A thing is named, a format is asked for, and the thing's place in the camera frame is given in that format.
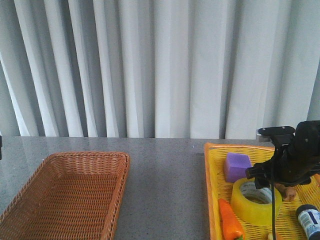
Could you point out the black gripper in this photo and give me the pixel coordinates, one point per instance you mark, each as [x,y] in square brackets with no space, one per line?
[298,160]

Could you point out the yellow tape roll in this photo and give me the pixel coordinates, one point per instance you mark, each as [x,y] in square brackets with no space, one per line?
[255,206]

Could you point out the purple foam cube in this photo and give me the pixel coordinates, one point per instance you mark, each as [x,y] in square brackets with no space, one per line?
[235,166]

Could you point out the brown toy animal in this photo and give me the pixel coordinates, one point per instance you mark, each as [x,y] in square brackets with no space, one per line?
[288,193]

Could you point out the orange toy carrot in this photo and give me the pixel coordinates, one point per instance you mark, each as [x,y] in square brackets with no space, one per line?
[231,227]

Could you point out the toy bread piece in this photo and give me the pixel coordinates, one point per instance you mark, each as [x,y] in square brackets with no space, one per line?
[277,236]

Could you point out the white pleated curtain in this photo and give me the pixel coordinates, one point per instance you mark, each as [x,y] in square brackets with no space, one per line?
[202,69]

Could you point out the brown wicker basket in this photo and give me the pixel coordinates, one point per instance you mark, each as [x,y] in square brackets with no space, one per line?
[70,196]

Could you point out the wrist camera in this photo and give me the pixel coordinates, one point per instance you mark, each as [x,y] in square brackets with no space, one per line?
[264,134]

